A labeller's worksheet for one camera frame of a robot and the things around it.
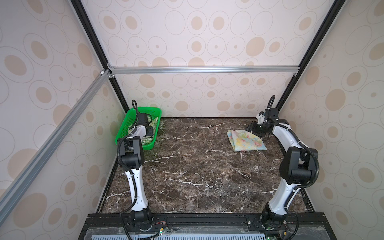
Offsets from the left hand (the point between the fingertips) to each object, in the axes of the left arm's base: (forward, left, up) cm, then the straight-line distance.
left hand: (148, 126), depth 107 cm
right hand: (-8, -69, +8) cm, 70 cm away
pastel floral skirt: (-9, -69, -4) cm, 69 cm away
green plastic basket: (+7, +16, 0) cm, 18 cm away
